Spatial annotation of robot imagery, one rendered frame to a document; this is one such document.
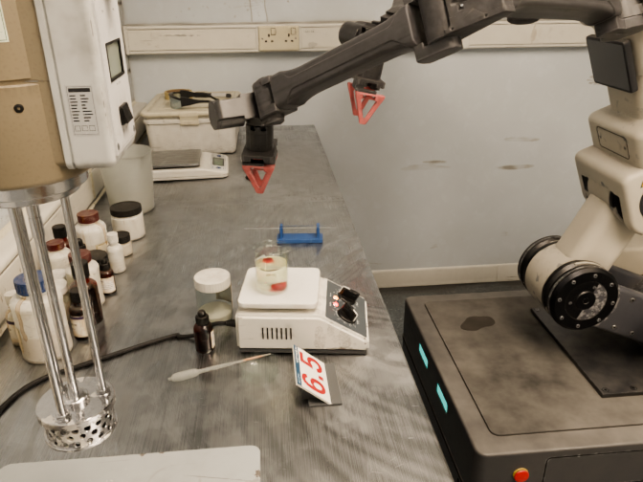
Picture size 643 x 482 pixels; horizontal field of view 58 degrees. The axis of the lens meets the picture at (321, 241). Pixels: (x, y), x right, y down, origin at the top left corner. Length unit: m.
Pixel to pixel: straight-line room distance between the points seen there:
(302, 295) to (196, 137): 1.15
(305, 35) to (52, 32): 1.85
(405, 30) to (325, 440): 0.59
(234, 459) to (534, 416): 0.88
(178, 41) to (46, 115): 1.83
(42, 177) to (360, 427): 0.50
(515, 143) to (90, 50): 2.27
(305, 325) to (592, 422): 0.82
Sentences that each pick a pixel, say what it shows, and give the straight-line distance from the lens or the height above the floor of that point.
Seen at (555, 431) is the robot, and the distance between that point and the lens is 1.44.
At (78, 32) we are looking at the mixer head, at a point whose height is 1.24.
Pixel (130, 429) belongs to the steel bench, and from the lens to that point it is 0.81.
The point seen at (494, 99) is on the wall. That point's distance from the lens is 2.49.
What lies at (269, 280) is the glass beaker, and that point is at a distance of 0.87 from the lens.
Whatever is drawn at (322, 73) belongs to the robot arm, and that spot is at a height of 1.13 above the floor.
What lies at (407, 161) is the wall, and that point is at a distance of 2.45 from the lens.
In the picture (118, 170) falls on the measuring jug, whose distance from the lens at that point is 1.44.
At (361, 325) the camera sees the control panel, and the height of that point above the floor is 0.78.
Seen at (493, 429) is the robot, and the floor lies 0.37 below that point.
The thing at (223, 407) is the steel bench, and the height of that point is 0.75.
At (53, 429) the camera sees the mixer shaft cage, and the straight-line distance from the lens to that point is 0.58.
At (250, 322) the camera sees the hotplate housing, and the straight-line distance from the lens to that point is 0.87.
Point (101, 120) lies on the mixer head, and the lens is 0.43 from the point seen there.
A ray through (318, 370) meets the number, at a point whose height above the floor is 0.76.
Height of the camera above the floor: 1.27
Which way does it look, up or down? 24 degrees down
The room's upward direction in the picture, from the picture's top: straight up
